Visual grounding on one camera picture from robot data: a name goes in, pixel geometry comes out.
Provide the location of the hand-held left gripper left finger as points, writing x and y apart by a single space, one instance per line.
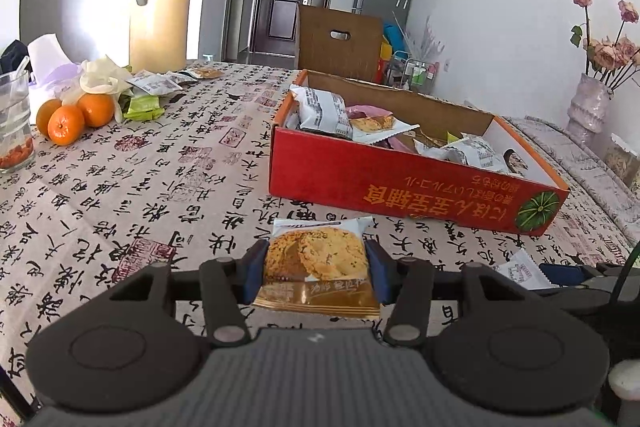
255 272

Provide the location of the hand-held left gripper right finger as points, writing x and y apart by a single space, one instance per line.
377 272

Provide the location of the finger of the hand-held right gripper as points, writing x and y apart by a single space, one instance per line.
560 275

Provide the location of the white grey snack packet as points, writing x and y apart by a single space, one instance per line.
520 272

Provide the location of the golden cookie packet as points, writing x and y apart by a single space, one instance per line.
315 252

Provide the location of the red cardboard box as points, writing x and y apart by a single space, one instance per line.
400 177

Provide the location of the heap of mixed snack packets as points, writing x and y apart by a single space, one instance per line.
325 112

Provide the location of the glass jar of nuts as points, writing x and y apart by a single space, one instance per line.
622 162

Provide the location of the pink ceramic vase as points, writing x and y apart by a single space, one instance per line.
587 112

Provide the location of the small green snack packet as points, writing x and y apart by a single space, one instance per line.
142 108

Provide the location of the small cookie packet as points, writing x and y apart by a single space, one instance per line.
207 73

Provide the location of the small white snack packet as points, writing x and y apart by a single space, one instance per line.
181 78
152 84

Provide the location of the brown cardboard box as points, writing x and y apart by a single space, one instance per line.
330 57

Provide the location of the dried pink roses bunch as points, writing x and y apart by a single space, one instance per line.
607 54

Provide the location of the orange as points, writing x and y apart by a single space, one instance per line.
96 109
46 114
66 125

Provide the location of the blue plastic dustpan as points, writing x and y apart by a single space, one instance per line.
395 38

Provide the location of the crumpled white plastic bag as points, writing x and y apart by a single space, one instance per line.
100 74

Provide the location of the yellow thermos jug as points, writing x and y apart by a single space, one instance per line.
160 22

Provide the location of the clear drinking glass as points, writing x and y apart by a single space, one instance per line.
12 127

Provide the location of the white purple tissue pack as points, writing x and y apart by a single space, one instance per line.
47 62

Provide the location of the black bag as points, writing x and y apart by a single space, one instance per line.
12 57

